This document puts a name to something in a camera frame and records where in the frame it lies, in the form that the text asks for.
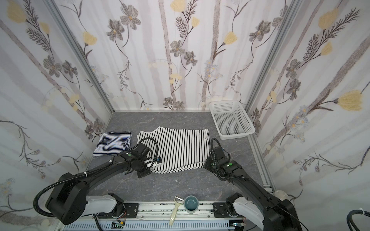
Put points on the black white striped tank top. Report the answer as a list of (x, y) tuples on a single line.
[(179, 149)]

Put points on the white plastic laundry basket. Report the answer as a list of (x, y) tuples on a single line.
[(231, 120)]

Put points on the cream handled peeler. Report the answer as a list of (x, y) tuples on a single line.
[(177, 203)]

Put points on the blue white striped tank top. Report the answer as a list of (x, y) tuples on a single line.
[(112, 143)]

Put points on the aluminium mounting rail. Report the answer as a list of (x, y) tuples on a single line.
[(179, 215)]

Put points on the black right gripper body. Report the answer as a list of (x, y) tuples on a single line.
[(215, 156)]

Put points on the teal ceramic cup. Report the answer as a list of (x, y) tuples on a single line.
[(191, 204)]

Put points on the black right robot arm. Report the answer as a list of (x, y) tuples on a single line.
[(254, 203)]

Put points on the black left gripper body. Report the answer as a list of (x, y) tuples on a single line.
[(151, 157)]

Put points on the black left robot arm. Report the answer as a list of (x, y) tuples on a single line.
[(69, 199)]

